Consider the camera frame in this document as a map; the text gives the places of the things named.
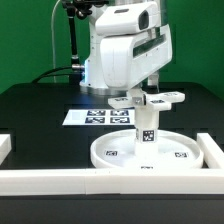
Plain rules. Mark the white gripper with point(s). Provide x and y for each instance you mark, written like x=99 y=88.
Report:
x=128 y=60

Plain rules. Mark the white cross-shaped table base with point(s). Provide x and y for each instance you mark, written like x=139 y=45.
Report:
x=154 y=102

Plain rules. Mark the white round table top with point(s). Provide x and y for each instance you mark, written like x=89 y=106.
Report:
x=169 y=151

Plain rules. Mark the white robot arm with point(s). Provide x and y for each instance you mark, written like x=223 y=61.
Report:
x=123 y=17

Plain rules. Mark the white marker sheet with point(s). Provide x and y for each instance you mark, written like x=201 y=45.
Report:
x=84 y=117

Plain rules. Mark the white right fence bar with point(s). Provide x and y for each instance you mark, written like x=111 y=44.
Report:
x=213 y=155

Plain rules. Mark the white fence bar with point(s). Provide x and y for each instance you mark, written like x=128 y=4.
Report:
x=213 y=155
x=110 y=181
x=5 y=146

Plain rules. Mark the white front fence bar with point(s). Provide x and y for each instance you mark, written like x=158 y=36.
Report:
x=110 y=181

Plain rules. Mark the white left fence bar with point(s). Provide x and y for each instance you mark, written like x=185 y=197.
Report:
x=5 y=146

